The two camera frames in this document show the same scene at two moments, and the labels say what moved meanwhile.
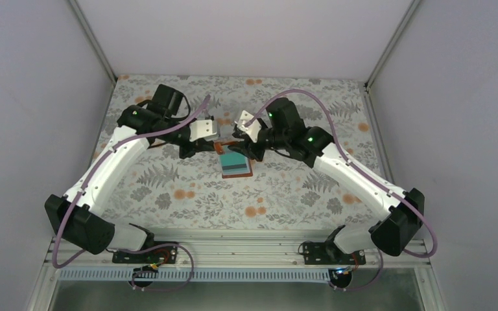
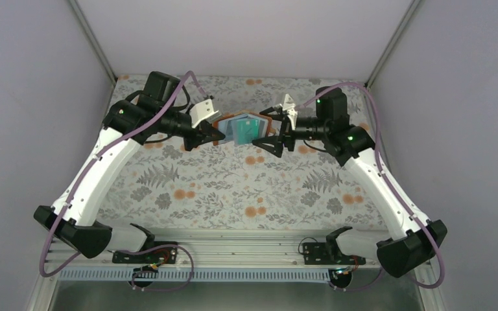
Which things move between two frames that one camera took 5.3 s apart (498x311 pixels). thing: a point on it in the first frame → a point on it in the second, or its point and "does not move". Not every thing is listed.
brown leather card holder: (219, 146) → (242, 128)
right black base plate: (329, 253) does not move
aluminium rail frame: (232, 249) does not move
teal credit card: (234, 163) → (248, 130)
